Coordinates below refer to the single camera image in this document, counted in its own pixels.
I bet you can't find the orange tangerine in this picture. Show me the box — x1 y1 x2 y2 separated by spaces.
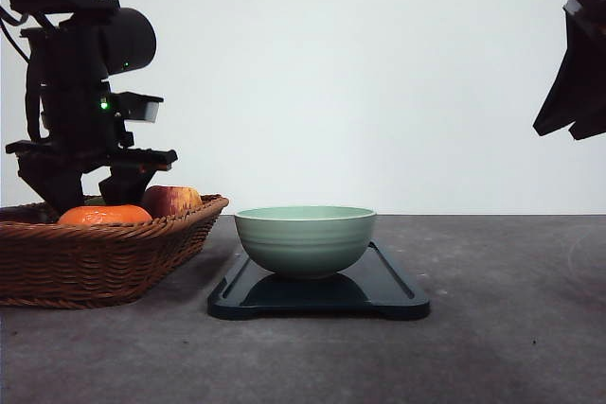
58 204 153 225

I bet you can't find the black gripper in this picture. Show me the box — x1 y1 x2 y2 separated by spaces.
5 0 178 214
532 0 606 140

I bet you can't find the brown wicker basket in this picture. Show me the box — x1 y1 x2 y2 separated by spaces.
0 194 229 308

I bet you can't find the green ceramic bowl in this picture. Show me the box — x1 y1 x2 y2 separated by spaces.
235 205 378 277

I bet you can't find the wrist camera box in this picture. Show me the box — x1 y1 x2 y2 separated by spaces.
114 92 164 123

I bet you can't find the dark rectangular tray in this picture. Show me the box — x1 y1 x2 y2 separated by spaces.
207 242 430 319

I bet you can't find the dark purple eggplant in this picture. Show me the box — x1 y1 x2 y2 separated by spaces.
0 202 54 223

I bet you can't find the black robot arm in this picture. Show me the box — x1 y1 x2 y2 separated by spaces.
5 0 178 216

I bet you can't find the red yellow apple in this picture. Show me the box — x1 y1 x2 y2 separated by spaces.
144 184 203 217

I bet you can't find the dark green fruit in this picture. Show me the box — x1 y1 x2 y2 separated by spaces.
83 196 106 206

